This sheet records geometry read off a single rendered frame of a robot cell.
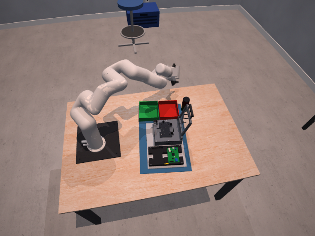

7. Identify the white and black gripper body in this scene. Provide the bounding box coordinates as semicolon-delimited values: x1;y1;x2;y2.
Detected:
165;76;176;81

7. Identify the red bin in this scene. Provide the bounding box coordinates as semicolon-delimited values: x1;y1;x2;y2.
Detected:
158;100;179;120

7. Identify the green circuit board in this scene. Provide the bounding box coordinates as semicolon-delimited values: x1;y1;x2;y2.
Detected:
167;147;180;163

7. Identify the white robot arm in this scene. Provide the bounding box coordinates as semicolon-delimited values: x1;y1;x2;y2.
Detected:
70;60;180;152

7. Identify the green bin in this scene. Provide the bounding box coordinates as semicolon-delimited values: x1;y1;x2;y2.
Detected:
139;101;159;122

